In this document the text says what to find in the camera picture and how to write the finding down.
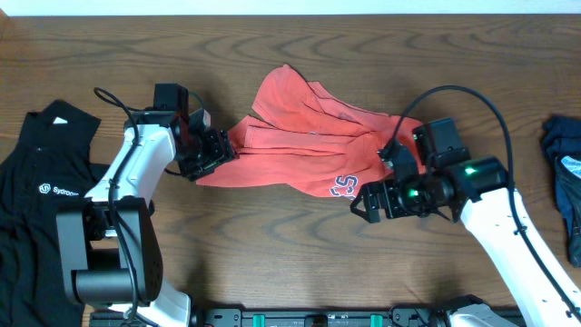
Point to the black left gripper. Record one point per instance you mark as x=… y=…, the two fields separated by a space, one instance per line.
x=221 y=153

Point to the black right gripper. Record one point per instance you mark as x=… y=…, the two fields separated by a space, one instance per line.
x=395 y=207

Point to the red orange t-shirt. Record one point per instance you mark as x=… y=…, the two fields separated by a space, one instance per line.
x=301 y=135

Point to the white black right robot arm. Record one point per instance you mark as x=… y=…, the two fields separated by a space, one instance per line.
x=478 y=195

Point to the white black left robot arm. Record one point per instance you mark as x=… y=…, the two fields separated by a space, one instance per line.
x=110 y=256

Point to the black polo shirt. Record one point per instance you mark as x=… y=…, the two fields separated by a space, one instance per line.
x=49 y=166

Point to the dark blue jeans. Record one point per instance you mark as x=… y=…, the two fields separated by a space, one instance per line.
x=561 y=148

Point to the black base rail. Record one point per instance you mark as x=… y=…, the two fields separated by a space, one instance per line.
x=395 y=317

